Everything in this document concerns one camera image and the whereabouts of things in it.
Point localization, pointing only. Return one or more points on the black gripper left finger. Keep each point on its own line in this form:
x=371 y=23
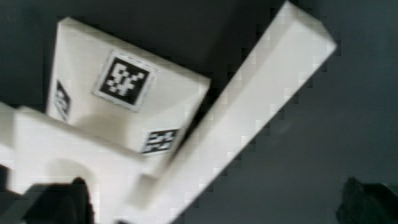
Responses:
x=50 y=204

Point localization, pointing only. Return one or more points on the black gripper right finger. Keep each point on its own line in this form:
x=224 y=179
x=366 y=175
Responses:
x=368 y=203

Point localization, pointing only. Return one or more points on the white lamp base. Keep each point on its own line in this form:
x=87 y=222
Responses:
x=122 y=101

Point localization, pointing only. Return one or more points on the white right rail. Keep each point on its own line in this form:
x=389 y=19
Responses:
x=286 y=57

